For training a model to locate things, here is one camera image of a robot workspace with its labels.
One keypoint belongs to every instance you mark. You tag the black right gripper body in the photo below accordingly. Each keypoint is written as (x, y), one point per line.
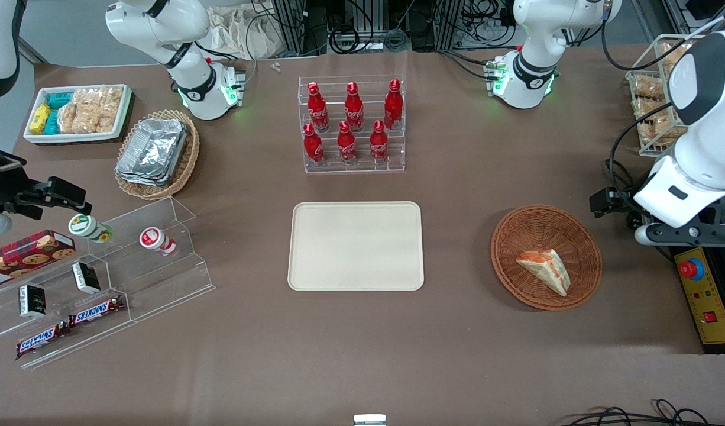
(0, 184)

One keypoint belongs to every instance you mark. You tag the triangle sandwich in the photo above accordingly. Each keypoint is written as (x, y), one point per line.
(546, 269)

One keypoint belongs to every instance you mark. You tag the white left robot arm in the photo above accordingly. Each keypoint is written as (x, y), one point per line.
(702, 118)

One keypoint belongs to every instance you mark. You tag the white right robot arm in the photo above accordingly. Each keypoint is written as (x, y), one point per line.
(191, 77)

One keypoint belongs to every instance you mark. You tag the white rectangular snack tray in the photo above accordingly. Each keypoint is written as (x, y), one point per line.
(123, 115)

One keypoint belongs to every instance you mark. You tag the aluminium foil tray stack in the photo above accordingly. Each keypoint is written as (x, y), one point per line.
(152, 148)

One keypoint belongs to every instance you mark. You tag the round brown wicker basket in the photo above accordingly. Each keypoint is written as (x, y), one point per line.
(516, 260)

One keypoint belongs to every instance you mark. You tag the oval tan wicker basket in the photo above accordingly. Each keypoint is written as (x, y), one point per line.
(188, 160)

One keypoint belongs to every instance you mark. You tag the cream plastic tray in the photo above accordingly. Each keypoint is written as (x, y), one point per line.
(355, 245)

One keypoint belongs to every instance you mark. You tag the green label yogurt bottle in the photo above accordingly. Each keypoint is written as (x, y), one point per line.
(87, 228)

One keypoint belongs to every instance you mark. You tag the red cookie box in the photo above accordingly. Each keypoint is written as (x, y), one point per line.
(25, 257)

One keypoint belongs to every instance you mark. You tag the teal snack pack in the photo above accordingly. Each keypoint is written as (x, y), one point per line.
(52, 123)
(60, 99)

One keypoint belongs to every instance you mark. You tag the yellow snack box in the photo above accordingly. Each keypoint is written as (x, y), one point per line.
(40, 118)

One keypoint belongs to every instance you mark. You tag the clear rice cracker pack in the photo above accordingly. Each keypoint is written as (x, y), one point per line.
(86, 117)
(68, 118)
(647, 87)
(109, 109)
(675, 53)
(658, 125)

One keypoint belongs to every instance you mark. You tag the small black white box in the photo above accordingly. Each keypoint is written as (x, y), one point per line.
(86, 278)
(32, 300)

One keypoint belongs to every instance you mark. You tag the red label yogurt bottle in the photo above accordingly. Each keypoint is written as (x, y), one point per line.
(155, 240)

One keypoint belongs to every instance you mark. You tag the yellow emergency stop box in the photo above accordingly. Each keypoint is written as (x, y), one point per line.
(708, 302)

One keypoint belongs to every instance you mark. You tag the snickers chocolate bar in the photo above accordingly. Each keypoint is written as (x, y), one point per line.
(42, 341)
(96, 311)

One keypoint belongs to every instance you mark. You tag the clear acrylic stepped stand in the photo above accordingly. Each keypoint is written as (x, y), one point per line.
(73, 343)
(173, 278)

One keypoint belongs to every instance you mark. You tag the red cola bottle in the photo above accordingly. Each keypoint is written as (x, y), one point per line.
(313, 147)
(354, 109)
(346, 145)
(393, 106)
(317, 109)
(378, 144)

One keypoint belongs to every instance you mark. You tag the beige cloth bag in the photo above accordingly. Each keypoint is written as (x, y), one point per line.
(244, 32)

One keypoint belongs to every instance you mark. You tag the clear acrylic bottle rack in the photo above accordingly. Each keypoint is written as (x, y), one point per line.
(362, 167)

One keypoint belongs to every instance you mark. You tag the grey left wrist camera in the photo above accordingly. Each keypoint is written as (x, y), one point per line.
(688, 234)

